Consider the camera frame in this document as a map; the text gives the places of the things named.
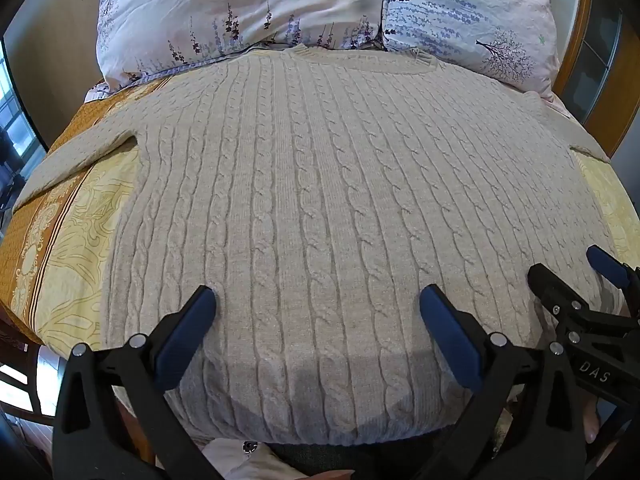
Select blue floral pillow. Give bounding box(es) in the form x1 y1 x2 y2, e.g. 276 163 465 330
380 0 573 116

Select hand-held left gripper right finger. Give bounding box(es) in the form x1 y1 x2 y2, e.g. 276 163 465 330
385 284 588 480

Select person's white shirt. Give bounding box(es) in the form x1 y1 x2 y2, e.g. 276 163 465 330
200 437 321 480

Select wooden cabinet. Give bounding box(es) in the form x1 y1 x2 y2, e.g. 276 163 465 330
530 0 640 158

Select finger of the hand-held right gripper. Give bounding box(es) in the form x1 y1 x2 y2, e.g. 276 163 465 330
527 262 601 332
586 245 640 291

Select pink floral pillow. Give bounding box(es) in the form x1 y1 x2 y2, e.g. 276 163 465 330
84 0 396 103

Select beige cable-knit sweater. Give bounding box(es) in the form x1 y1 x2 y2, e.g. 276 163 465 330
12 44 621 447

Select wooden bed frame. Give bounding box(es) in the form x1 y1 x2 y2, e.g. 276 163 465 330
112 385 158 466

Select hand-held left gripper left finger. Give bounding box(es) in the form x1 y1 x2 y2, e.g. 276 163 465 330
52 285 236 480

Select person's right hand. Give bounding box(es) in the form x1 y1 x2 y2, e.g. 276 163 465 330
582 400 602 444

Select yellow patterned bed sheet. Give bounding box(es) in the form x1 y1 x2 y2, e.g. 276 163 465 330
0 77 640 356

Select window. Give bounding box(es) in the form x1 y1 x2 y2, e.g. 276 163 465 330
0 40 51 166

